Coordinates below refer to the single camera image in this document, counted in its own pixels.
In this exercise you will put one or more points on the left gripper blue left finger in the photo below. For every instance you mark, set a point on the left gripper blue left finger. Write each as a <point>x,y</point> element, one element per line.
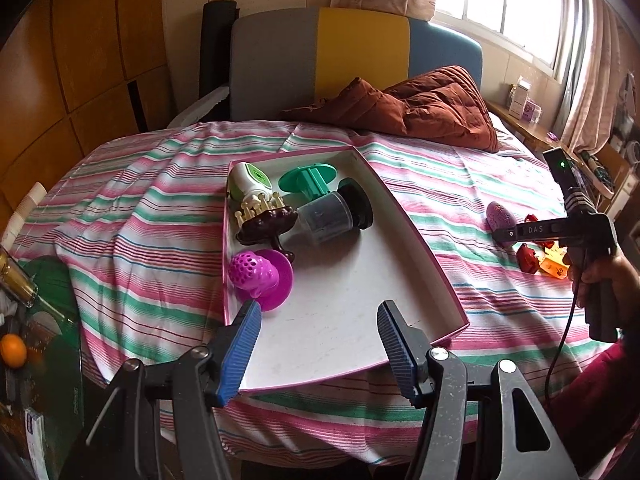
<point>233,347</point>

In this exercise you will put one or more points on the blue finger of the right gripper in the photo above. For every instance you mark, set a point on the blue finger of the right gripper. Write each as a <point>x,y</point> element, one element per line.
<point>538,231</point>

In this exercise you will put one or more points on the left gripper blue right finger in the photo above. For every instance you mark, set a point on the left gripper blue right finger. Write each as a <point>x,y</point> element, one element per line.
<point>406,349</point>

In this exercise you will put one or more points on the orange linked cubes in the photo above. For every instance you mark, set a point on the orange linked cubes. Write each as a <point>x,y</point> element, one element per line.
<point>552,261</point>

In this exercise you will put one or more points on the red puzzle piece block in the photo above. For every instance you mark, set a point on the red puzzle piece block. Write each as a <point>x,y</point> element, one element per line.
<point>526,257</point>

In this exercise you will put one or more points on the magenta perforated dome toy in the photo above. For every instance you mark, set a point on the magenta perforated dome toy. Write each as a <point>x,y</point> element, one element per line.
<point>264,275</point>

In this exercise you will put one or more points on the brown massager with pegs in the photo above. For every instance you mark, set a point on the brown massager with pegs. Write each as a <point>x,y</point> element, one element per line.
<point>264,221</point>

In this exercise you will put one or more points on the grey jar with black lid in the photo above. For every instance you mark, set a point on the grey jar with black lid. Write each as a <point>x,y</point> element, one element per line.
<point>345,210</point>

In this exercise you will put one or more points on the white green plug-in device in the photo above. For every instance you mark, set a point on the white green plug-in device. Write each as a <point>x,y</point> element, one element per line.
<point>248,185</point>

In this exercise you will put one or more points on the green plastic flanged spool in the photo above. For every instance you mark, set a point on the green plastic flanged spool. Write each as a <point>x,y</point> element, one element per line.
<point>312,181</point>

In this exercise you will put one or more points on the person right hand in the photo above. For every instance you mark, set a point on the person right hand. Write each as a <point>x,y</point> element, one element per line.
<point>623,277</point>

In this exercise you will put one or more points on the pink white cardboard tray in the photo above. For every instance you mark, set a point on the pink white cardboard tray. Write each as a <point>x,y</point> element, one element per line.
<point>326,328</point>

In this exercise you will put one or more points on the white box on desk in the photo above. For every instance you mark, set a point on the white box on desk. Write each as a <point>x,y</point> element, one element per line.
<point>519,97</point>

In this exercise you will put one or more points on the striped pink green bedsheet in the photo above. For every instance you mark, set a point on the striped pink green bedsheet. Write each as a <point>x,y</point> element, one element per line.
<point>139,224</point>

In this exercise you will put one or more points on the rust brown quilted blanket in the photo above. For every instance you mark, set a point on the rust brown quilted blanket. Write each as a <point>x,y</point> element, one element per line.
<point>442,106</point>

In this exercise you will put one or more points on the beige curtain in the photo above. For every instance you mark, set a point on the beige curtain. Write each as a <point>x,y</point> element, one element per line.
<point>590,67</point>

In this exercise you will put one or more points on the red skirt clothing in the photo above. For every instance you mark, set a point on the red skirt clothing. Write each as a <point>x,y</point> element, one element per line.
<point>593,414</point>

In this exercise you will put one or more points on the glass bottle gold cap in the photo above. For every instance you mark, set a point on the glass bottle gold cap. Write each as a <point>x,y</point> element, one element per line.
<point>22,288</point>

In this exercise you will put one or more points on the orange fruit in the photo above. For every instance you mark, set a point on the orange fruit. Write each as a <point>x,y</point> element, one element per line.
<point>13,350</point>

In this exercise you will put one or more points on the window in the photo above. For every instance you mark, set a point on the window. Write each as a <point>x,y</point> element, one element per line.
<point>533,26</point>

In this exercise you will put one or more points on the grey yellow blue headboard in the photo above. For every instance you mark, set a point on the grey yellow blue headboard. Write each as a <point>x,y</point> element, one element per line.
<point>293,57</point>

